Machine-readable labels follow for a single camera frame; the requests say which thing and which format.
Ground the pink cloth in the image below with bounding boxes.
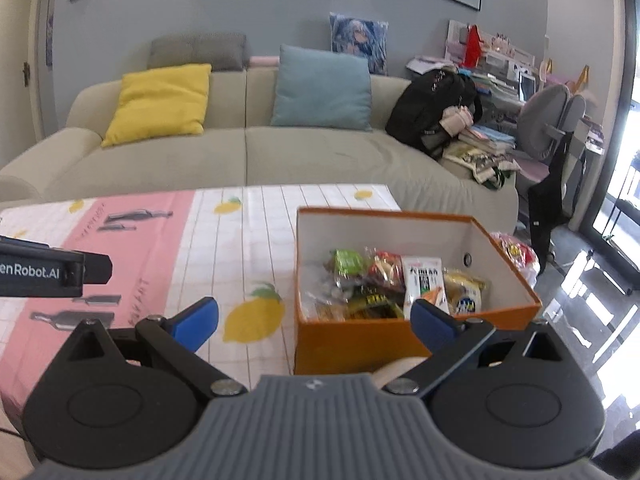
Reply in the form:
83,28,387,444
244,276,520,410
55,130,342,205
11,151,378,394
440,106,473,136

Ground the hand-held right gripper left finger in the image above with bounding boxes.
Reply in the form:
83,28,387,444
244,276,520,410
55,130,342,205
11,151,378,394
62,296,248,399

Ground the beige sofa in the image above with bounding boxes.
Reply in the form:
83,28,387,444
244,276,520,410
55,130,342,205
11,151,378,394
0,67,521,231

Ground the person's right forearm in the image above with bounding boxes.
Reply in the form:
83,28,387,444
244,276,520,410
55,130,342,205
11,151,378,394
594,427,640,480

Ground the printed tote bag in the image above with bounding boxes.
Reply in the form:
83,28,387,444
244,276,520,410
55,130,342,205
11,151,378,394
442,142,521,191

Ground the black garment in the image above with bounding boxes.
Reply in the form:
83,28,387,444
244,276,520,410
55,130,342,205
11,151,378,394
528,132,586,261

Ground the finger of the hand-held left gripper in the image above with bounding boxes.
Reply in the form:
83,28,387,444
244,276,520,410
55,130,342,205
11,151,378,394
0,236,113,285

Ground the blue pillow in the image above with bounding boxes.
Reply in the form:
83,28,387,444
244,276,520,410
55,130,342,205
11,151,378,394
270,44,373,132

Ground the printed figure pillow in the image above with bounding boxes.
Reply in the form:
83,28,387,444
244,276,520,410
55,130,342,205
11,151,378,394
330,12,390,76

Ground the red paper bag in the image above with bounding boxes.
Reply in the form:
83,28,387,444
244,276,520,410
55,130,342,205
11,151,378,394
462,25,483,68

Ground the white potato chip packet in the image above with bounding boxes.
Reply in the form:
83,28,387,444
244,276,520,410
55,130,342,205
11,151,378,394
442,268,488,317

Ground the cluttered desk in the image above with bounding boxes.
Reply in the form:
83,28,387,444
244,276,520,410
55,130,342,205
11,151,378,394
405,19,551,111

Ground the stack of books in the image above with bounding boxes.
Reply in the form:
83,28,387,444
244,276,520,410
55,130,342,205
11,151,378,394
457,124,517,152

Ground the green snack packet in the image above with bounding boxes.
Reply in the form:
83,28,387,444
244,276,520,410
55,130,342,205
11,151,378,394
331,248,369,287

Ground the black backpack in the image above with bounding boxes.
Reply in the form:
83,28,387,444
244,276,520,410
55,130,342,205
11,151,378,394
385,66,483,161

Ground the grey office chair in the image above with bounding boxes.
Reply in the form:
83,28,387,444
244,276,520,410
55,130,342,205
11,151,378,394
515,84,601,261

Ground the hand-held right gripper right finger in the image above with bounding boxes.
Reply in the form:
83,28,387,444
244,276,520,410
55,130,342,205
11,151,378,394
381,299,566,398

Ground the orange cardboard box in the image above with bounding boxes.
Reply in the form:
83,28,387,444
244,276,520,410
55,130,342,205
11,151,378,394
292,206,543,376

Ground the red plastic bag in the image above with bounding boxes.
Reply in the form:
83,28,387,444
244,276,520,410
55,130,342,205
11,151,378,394
490,231,541,286

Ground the grey pillow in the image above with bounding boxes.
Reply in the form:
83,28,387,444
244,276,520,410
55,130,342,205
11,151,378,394
146,33,248,72

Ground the pink and white printed tablecloth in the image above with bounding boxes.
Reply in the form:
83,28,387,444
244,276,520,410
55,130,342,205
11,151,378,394
0,184,403,421

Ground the dark brown snack packet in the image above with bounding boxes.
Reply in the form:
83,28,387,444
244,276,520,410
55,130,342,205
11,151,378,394
346,286,406,321

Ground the orange-red snack packet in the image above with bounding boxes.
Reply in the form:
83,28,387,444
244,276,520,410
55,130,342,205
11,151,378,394
366,250,406,293

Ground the yellow pillow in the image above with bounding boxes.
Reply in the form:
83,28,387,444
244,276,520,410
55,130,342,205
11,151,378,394
101,63,212,148

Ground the white carrot print packet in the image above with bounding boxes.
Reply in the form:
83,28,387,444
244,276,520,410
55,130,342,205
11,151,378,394
401,256,451,317

